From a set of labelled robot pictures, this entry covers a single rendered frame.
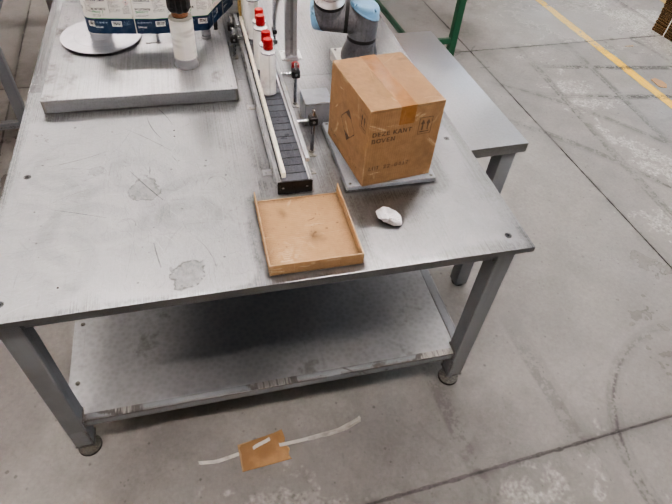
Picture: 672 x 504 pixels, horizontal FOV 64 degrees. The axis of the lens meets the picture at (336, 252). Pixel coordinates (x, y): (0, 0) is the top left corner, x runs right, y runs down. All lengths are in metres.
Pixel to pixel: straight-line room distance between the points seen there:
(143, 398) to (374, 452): 0.84
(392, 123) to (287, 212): 0.40
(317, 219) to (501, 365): 1.16
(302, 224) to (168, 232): 0.38
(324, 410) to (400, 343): 0.39
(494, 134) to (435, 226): 0.57
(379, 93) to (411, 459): 1.29
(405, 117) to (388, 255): 0.40
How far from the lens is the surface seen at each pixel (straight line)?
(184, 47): 2.17
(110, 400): 2.02
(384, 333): 2.09
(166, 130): 1.97
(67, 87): 2.19
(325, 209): 1.62
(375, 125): 1.56
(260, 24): 2.11
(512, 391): 2.36
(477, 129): 2.09
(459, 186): 1.79
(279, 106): 1.97
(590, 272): 2.94
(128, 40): 2.43
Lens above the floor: 1.93
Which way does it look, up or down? 47 degrees down
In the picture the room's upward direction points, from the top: 6 degrees clockwise
